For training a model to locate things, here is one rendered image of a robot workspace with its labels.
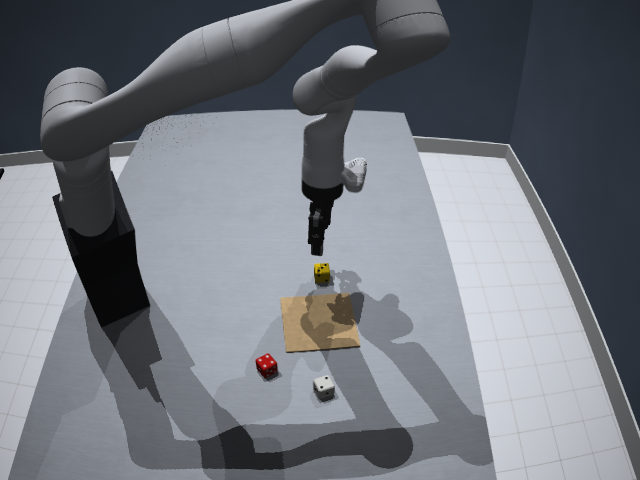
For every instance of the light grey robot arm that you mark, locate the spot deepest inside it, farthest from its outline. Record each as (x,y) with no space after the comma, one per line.
(222,58)

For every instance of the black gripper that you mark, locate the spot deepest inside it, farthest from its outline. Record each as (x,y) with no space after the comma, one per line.
(320,210)

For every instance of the tan flat mat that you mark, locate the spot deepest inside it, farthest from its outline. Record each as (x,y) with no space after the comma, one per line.
(319,322)

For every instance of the white die with black pips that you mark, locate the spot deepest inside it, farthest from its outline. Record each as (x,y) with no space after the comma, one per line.
(323,386)

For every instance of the red die with white pips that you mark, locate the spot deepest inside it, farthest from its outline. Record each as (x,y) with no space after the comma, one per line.
(266,365)

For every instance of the yellow die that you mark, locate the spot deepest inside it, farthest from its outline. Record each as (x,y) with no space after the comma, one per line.
(322,272)

